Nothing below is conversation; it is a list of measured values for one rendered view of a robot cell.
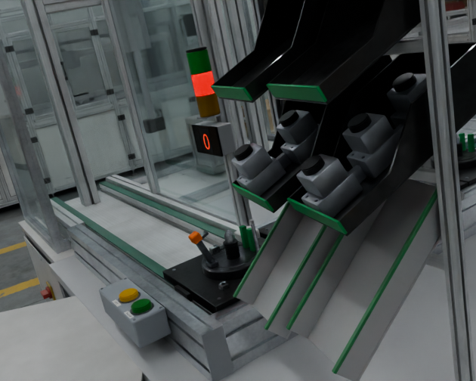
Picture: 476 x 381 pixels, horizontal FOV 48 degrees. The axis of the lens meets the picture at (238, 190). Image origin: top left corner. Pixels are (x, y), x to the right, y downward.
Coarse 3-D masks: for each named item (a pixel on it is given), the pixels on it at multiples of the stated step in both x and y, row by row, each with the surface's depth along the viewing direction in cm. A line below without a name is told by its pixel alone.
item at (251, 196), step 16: (384, 64) 79; (368, 80) 78; (352, 96) 78; (320, 112) 91; (336, 112) 77; (320, 128) 77; (336, 128) 78; (320, 144) 77; (288, 176) 82; (240, 192) 86; (272, 192) 81; (288, 192) 77; (272, 208) 76
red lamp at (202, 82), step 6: (210, 72) 124; (192, 78) 124; (198, 78) 123; (204, 78) 123; (210, 78) 124; (198, 84) 123; (204, 84) 123; (210, 84) 124; (198, 90) 124; (204, 90) 123; (210, 90) 124
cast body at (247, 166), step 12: (252, 144) 84; (240, 156) 81; (252, 156) 81; (264, 156) 81; (240, 168) 82; (252, 168) 81; (264, 168) 82; (276, 168) 82; (240, 180) 84; (252, 180) 81; (264, 180) 82; (276, 180) 83; (252, 192) 82
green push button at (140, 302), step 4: (140, 300) 107; (144, 300) 107; (148, 300) 106; (132, 304) 106; (136, 304) 106; (140, 304) 106; (144, 304) 105; (148, 304) 105; (132, 308) 105; (136, 308) 104; (140, 308) 104; (144, 308) 104; (148, 308) 105; (136, 312) 104; (140, 312) 104
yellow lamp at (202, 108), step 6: (198, 96) 126; (204, 96) 124; (210, 96) 124; (216, 96) 126; (198, 102) 125; (204, 102) 124; (210, 102) 124; (216, 102) 125; (198, 108) 127; (204, 108) 125; (210, 108) 125; (216, 108) 126; (204, 114) 125; (210, 114) 125; (216, 114) 126
